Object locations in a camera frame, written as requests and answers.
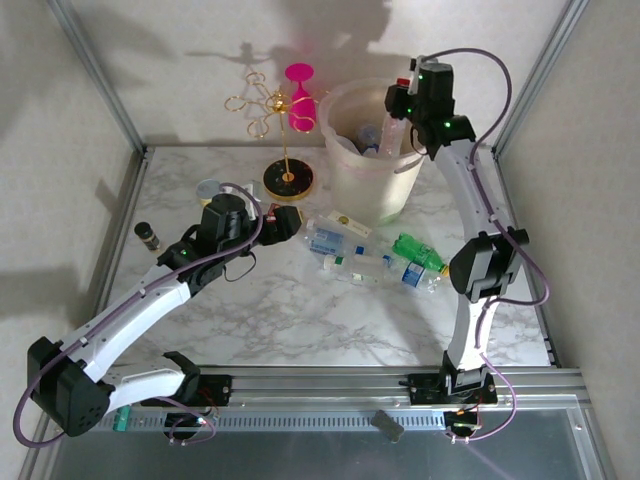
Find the translucent plastic bin liner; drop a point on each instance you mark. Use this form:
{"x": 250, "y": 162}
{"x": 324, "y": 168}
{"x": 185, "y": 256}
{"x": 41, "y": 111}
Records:
{"x": 331, "y": 131}

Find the aluminium frame post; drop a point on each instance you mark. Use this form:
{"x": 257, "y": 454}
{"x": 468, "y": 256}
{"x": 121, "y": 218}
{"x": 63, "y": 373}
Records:
{"x": 535, "y": 75}
{"x": 100, "y": 75}

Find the pink wine glass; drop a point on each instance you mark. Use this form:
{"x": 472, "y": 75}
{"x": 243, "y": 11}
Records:
{"x": 302, "y": 112}

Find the white matcha label bottle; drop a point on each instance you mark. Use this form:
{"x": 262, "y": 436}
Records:
{"x": 350, "y": 225}

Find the green plastic bottle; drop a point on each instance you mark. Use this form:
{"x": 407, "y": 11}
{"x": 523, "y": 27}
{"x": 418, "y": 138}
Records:
{"x": 417, "y": 252}

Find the red label plastic bottle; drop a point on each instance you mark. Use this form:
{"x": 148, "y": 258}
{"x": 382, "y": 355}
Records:
{"x": 392, "y": 135}

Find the clear bottle green cap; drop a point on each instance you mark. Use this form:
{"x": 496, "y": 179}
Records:
{"x": 367, "y": 267}

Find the blue cap blue label bottle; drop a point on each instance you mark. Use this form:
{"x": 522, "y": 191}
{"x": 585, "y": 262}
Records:
{"x": 369, "y": 134}
{"x": 412, "y": 274}

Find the white plastic bin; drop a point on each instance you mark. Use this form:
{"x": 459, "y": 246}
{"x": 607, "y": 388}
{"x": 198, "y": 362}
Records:
{"x": 370, "y": 195}

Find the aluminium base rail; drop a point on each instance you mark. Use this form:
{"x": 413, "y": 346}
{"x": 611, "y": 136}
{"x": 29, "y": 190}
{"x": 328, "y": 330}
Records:
{"x": 320, "y": 390}

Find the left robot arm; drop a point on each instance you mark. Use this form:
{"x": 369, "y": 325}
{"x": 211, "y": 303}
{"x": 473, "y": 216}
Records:
{"x": 135, "y": 305}

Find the aluminium table side rail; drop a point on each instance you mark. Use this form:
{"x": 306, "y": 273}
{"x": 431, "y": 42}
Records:
{"x": 535, "y": 300}
{"x": 117, "y": 250}

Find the grey metal tag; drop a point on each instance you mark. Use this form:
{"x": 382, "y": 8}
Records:
{"x": 387, "y": 426}

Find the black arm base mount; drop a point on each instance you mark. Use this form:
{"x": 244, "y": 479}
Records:
{"x": 425, "y": 390}
{"x": 215, "y": 390}

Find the small dark spice jar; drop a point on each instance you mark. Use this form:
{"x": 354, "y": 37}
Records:
{"x": 147, "y": 236}

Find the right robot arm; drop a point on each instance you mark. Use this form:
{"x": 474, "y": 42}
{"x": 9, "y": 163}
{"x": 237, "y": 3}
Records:
{"x": 472, "y": 200}

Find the yellow tin can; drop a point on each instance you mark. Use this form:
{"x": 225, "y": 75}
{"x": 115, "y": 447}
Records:
{"x": 205, "y": 190}

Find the green terminal block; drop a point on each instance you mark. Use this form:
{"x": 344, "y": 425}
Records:
{"x": 122, "y": 420}

